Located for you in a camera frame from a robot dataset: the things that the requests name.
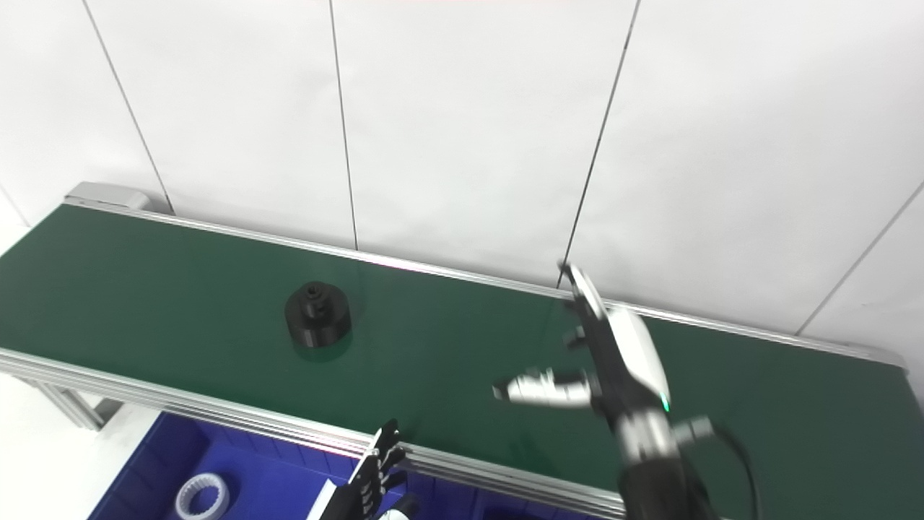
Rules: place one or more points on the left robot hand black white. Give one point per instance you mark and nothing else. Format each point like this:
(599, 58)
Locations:
(361, 491)

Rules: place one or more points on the blue bin with black parts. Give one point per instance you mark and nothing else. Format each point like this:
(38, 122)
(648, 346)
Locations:
(541, 511)

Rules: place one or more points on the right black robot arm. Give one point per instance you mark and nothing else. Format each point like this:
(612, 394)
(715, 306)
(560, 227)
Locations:
(664, 491)

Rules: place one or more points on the black cylindrical hub part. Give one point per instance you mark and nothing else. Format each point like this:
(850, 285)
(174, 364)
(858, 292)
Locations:
(317, 318)

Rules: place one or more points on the blue bin with white parts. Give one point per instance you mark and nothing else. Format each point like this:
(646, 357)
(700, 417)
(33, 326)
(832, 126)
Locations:
(253, 484)

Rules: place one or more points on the aluminium conveyor support leg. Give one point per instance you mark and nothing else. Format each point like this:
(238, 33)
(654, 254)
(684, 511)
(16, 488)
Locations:
(72, 404)

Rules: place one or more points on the green conveyor belt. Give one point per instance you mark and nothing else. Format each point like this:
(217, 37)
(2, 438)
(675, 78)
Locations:
(216, 412)
(180, 289)

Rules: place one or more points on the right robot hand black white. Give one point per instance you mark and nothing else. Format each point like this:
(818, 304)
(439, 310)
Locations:
(635, 361)

